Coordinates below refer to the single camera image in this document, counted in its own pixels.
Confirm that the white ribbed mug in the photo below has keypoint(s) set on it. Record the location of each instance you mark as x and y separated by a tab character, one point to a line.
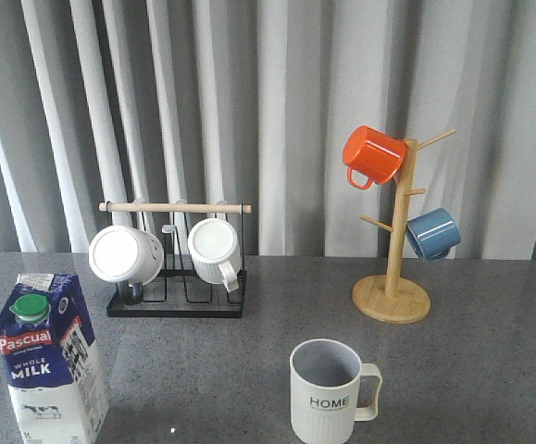
214	247

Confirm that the orange enamel mug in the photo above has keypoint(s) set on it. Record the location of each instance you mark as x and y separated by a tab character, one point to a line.
372	157

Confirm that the white smiley mug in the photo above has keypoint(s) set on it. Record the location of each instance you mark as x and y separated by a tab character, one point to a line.
119	253

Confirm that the black metal mug rack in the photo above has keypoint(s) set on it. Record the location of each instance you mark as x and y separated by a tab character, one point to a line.
177	290

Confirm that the wooden mug tree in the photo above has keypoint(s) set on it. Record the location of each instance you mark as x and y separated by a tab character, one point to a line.
391	298

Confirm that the white HOME mug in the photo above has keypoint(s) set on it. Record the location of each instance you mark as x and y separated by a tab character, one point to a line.
325	377

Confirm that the Pascual whole milk carton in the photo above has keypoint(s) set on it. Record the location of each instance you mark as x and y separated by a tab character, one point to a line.
52	363

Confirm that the blue enamel mug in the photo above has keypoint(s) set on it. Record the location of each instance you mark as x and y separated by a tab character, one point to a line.
433	235

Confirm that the grey pleated curtain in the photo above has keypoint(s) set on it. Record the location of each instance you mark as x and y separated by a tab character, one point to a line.
251	102

